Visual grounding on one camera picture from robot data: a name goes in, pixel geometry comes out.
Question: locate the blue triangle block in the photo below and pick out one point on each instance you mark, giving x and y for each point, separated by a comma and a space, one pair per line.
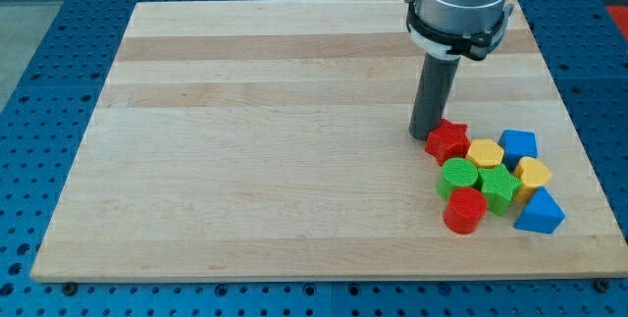
541, 214

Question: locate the wooden board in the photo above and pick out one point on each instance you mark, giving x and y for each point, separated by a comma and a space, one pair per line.
268, 140

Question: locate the red star block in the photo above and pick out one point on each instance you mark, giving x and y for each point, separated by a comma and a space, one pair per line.
447, 140

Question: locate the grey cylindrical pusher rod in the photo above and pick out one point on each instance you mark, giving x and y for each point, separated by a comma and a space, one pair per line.
434, 85

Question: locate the green cylinder block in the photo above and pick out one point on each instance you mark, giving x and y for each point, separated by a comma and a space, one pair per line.
456, 173

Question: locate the red cylinder block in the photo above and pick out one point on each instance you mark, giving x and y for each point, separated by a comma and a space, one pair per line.
465, 210

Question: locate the yellow hexagon block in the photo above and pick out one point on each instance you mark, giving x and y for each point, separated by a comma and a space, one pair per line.
484, 153

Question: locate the green star block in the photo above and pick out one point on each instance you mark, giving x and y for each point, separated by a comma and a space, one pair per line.
499, 187

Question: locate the blue pentagon block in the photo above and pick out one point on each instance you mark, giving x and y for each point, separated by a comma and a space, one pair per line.
517, 144

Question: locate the yellow heart block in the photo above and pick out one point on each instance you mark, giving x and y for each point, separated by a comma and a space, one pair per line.
533, 174

